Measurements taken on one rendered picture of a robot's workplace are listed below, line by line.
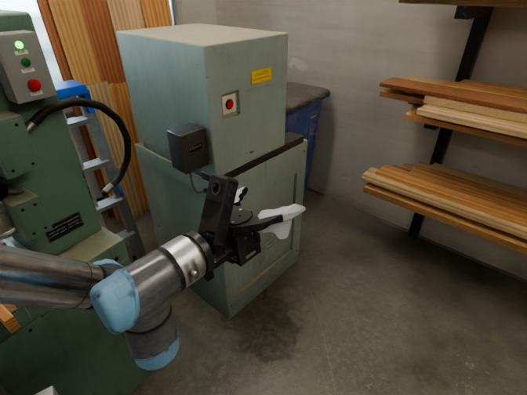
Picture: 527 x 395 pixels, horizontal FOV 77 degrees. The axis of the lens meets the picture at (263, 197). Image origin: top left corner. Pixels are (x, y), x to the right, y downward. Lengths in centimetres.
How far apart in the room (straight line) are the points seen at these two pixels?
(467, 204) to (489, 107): 50
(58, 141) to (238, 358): 128
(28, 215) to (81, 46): 161
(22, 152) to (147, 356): 69
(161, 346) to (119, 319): 11
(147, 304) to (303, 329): 152
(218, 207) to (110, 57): 222
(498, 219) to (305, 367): 119
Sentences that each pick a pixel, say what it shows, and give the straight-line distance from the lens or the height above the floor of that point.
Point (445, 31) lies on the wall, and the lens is 229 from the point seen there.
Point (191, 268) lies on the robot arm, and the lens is 51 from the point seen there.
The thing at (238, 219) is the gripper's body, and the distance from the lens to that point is 56.
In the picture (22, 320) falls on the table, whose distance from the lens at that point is 109.
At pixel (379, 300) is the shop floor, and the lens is 217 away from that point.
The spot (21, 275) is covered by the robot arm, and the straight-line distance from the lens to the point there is 55.
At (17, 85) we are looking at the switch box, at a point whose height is 137.
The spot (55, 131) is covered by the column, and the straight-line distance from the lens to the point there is 120.
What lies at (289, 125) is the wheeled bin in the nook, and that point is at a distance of 222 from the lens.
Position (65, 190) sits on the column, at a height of 101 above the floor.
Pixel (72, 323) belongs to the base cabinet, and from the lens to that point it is 138.
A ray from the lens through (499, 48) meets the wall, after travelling 224.
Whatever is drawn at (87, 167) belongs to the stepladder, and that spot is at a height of 75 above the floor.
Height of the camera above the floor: 158
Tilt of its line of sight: 33 degrees down
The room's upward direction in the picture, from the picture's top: straight up
